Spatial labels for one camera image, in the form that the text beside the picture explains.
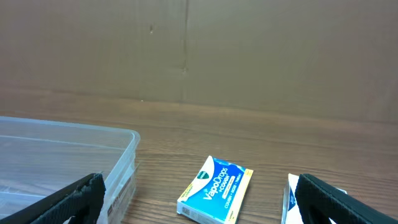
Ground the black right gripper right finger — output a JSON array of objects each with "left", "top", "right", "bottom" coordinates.
[{"left": 295, "top": 174, "right": 397, "bottom": 224}]

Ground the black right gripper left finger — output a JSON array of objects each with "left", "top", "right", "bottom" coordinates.
[{"left": 1, "top": 173, "right": 106, "bottom": 224}]

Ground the white blue medicine box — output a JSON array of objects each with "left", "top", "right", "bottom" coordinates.
[{"left": 280, "top": 173, "right": 351, "bottom": 224}]

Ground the clear plastic container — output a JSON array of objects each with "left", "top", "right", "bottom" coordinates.
[{"left": 1, "top": 116, "right": 141, "bottom": 223}]

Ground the blue VapoDrops box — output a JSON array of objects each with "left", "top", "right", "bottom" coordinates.
[{"left": 177, "top": 156, "right": 253, "bottom": 224}]

